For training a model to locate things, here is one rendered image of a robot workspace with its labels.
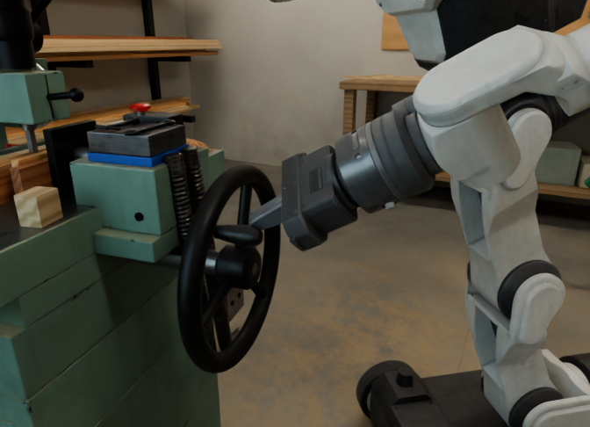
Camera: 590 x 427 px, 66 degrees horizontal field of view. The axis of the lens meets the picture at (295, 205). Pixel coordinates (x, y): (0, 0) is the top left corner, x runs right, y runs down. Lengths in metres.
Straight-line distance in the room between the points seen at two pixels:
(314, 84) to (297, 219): 3.59
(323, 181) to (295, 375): 1.29
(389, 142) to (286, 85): 3.73
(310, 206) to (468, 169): 0.16
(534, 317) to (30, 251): 0.89
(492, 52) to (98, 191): 0.49
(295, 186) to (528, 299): 0.65
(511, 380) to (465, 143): 0.84
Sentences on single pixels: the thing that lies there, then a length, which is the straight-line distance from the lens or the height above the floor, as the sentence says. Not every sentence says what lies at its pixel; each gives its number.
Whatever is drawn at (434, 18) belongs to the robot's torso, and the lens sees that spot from 0.80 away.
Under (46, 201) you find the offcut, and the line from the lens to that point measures 0.62.
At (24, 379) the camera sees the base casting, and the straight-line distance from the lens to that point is 0.65.
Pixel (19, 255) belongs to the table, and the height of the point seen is 0.89.
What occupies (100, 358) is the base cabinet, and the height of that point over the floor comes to 0.68.
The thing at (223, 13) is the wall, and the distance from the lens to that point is 4.46.
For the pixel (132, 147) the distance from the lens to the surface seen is 0.62.
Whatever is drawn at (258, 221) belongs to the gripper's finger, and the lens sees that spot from 0.53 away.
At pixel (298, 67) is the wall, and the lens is 4.08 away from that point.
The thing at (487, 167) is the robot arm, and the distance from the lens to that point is 0.47.
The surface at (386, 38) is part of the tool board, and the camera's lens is 3.79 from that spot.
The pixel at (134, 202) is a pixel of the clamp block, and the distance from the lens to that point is 0.63.
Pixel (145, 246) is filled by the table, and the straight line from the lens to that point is 0.62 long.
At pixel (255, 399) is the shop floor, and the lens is 1.63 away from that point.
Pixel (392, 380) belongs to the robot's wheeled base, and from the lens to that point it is 1.40.
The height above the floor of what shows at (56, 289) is 0.82.
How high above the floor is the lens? 1.11
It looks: 20 degrees down
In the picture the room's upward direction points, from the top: straight up
